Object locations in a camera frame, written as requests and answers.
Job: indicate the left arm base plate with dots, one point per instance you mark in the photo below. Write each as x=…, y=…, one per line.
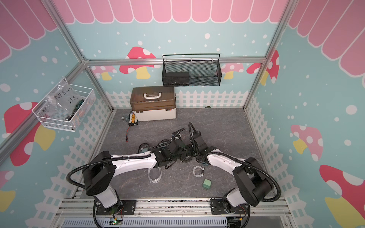
x=123, y=207

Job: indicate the green charger cube lower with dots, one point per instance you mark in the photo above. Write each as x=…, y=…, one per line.
x=207, y=184

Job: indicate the green handled tool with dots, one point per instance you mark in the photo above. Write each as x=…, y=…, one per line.
x=76, y=108

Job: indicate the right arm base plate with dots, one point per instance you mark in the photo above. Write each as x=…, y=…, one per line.
x=220, y=207

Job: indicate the clear labelled plastic bag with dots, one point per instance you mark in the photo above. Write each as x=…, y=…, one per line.
x=63, y=98

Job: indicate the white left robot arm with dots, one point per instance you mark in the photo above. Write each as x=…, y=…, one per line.
x=96, y=176

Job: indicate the black yellow charger board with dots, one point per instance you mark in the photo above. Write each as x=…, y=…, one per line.
x=132, y=119

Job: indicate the white wire wall basket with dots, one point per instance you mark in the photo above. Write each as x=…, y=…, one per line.
x=57, y=121

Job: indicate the black wire mesh basket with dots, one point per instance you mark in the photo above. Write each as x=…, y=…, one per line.
x=191, y=70

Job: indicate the brown lid storage box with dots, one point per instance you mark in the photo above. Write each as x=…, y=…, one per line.
x=152, y=103

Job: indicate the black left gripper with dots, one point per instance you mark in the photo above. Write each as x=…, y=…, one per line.
x=184, y=150

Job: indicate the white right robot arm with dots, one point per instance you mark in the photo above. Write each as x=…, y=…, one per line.
x=254, y=185

